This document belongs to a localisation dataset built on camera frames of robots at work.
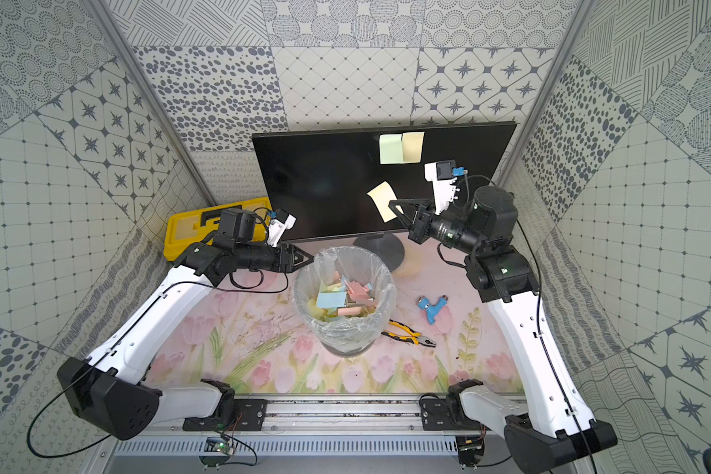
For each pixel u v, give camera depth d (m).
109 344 0.42
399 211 0.56
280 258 0.63
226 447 0.70
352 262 0.78
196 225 0.93
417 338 0.86
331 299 0.75
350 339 0.67
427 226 0.50
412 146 0.66
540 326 0.39
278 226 0.67
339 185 0.96
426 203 0.51
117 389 0.38
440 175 0.49
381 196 0.56
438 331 0.89
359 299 0.80
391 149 0.65
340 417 0.75
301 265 0.70
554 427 0.35
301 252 0.68
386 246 1.07
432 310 0.92
